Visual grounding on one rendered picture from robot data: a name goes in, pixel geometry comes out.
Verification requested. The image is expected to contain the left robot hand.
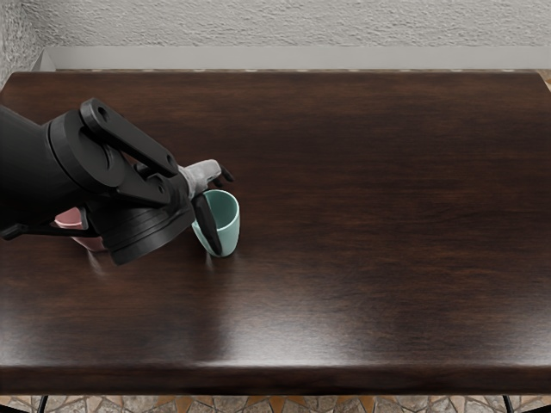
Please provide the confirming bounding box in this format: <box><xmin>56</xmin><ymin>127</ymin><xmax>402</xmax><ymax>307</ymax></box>
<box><xmin>179</xmin><ymin>158</ymin><xmax>236</xmax><ymax>254</ymax></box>

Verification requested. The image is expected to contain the teal cup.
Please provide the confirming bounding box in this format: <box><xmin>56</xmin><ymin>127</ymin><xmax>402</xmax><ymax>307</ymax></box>
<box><xmin>190</xmin><ymin>189</ymin><xmax>240</xmax><ymax>258</ymax></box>

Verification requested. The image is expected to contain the pink cup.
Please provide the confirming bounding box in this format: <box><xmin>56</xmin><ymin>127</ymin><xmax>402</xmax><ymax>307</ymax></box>
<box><xmin>53</xmin><ymin>206</ymin><xmax>108</xmax><ymax>253</ymax></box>

